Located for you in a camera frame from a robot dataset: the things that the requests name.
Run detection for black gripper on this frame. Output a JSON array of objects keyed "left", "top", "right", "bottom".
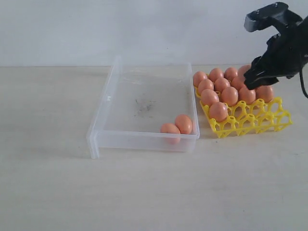
[{"left": 244, "top": 21, "right": 308, "bottom": 87}]

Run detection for yellow plastic egg tray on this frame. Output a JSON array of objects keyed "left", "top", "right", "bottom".
[{"left": 194, "top": 87, "right": 292, "bottom": 138}]

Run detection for brown egg frontmost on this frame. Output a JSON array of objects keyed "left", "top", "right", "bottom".
[{"left": 160, "top": 123, "right": 180, "bottom": 144}]

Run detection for clear plastic bin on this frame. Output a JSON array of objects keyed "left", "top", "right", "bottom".
[{"left": 87, "top": 55, "right": 200, "bottom": 159}]

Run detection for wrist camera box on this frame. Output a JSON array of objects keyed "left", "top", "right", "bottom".
[{"left": 244, "top": 2, "right": 303, "bottom": 33}]

